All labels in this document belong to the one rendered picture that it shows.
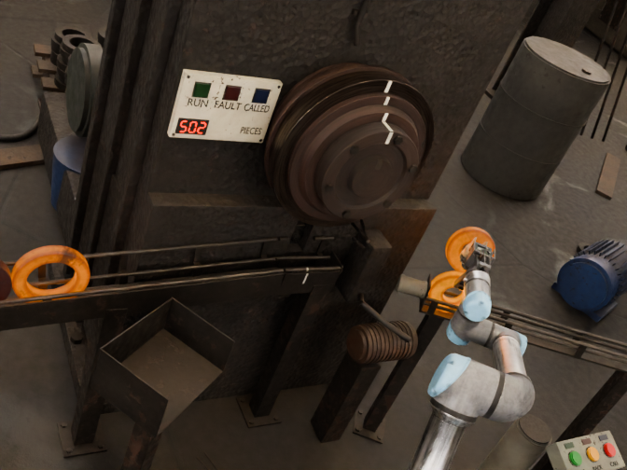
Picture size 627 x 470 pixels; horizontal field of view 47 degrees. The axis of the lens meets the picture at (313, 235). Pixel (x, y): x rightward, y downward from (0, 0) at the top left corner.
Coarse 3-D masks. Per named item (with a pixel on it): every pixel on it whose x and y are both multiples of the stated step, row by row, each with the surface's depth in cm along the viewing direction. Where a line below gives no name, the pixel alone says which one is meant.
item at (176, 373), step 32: (160, 320) 185; (192, 320) 183; (128, 352) 178; (160, 352) 184; (192, 352) 187; (224, 352) 182; (96, 384) 169; (128, 384) 163; (160, 384) 177; (192, 384) 179; (128, 416) 168; (160, 416) 162; (128, 448) 195
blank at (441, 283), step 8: (448, 272) 227; (456, 272) 227; (432, 280) 230; (440, 280) 226; (448, 280) 226; (432, 288) 228; (440, 288) 228; (448, 288) 228; (432, 296) 230; (440, 296) 230; (456, 304) 231; (448, 312) 233
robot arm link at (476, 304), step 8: (472, 280) 205; (480, 280) 205; (464, 288) 206; (472, 288) 202; (480, 288) 201; (488, 288) 204; (464, 296) 203; (472, 296) 199; (480, 296) 199; (488, 296) 200; (464, 304) 200; (472, 304) 197; (480, 304) 197; (488, 304) 198; (464, 312) 200; (472, 312) 199; (480, 312) 198; (488, 312) 198; (472, 320) 200; (480, 320) 200
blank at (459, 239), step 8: (456, 232) 228; (464, 232) 226; (472, 232) 226; (480, 232) 226; (448, 240) 229; (456, 240) 226; (464, 240) 226; (472, 240) 227; (480, 240) 227; (488, 240) 227; (448, 248) 228; (456, 248) 228; (448, 256) 229; (456, 256) 229; (456, 264) 230
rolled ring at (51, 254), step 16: (32, 256) 172; (48, 256) 173; (64, 256) 175; (80, 256) 179; (16, 272) 173; (80, 272) 180; (16, 288) 176; (32, 288) 180; (64, 288) 184; (80, 288) 184
